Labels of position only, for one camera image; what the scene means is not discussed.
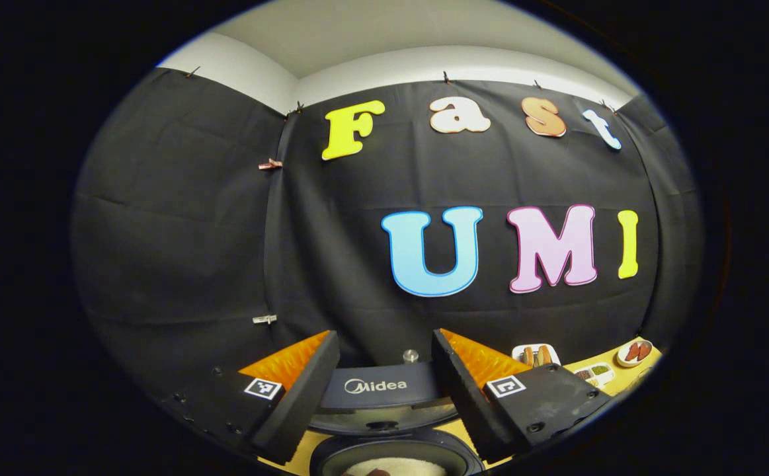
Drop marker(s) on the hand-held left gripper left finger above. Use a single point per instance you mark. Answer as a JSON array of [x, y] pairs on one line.
[[301, 390]]

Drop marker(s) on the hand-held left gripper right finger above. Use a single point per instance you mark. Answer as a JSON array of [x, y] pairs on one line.
[[460, 393]]

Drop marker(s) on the dark grey rice cooker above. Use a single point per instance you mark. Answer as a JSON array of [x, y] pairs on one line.
[[384, 396]]

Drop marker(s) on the white rice heap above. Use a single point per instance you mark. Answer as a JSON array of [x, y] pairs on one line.
[[410, 467]]

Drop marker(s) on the white toaster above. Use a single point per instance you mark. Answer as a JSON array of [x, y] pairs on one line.
[[518, 354]]

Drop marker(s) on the bread slice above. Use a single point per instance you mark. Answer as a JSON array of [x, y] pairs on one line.
[[544, 356], [528, 357]]

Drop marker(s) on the silver clip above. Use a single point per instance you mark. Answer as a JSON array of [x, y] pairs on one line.
[[265, 319]]

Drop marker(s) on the white divided bean dish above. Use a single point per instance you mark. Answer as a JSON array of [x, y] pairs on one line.
[[596, 374]]

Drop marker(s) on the white round plate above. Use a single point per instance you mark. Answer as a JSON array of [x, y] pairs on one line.
[[622, 360]]

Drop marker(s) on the red meat slice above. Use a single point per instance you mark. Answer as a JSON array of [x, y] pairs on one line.
[[644, 350], [631, 352]]

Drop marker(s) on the pink clip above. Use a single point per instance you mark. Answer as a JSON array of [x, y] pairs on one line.
[[270, 164]]

